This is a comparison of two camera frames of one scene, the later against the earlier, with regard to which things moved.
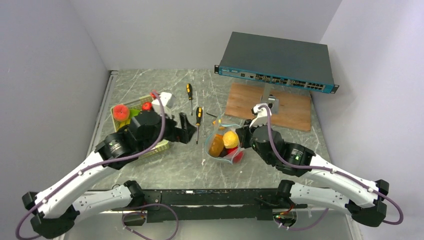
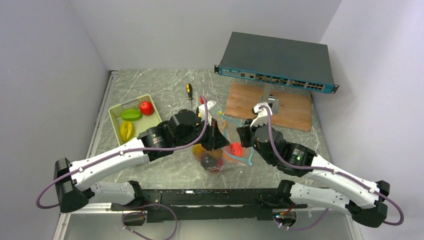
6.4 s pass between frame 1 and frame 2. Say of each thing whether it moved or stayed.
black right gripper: stayed
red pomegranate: moved
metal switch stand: stayed
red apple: stayed
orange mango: moved
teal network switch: stayed
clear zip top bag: moved
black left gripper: moved
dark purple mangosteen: moved
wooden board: stayed
